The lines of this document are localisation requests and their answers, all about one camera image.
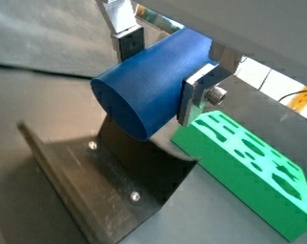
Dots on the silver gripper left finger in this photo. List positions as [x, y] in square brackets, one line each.
[127, 32]

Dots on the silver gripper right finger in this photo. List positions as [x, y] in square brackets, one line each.
[200, 85]

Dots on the blue oval cylinder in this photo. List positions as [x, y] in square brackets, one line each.
[140, 91]

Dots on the green foam shape board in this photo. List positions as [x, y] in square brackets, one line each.
[264, 179]

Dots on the black curved fixture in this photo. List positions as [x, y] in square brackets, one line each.
[113, 180]

